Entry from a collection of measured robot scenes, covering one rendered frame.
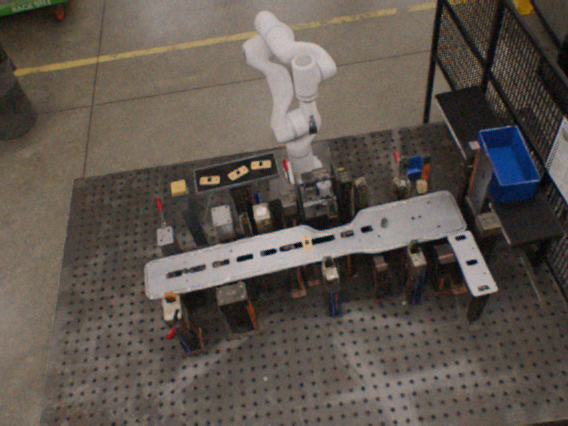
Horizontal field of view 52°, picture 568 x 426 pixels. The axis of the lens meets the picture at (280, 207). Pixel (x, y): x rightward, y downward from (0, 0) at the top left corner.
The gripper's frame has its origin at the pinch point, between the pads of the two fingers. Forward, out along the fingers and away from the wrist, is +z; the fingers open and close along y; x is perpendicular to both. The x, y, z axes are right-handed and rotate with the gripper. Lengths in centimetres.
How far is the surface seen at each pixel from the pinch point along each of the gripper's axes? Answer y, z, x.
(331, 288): 47, 48, -6
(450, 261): 48, 47, 44
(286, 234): 18, 45, -18
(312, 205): 4.0, 48.2, -3.9
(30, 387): 15, 145, -179
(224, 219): 11, 34, -43
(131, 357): 44, 75, -98
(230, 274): 32, 45, -45
